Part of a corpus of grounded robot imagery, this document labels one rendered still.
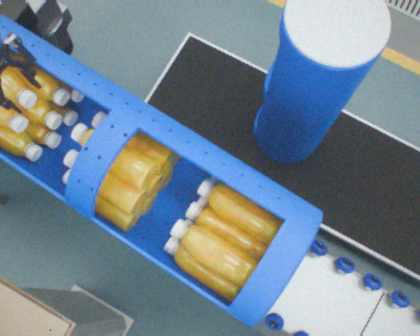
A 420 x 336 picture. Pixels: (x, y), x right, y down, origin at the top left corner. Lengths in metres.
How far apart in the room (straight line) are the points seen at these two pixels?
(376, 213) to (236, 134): 0.67
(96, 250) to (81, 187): 1.22
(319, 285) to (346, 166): 0.98
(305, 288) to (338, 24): 0.67
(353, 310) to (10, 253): 1.55
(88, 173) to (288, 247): 0.41
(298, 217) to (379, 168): 1.26
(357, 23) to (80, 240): 1.47
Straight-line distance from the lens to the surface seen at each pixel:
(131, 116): 1.00
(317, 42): 1.29
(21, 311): 1.14
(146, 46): 2.46
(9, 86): 1.14
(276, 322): 1.17
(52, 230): 2.26
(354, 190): 2.12
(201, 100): 2.15
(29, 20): 1.48
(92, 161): 0.97
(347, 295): 1.25
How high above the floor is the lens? 2.13
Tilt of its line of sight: 75 degrees down
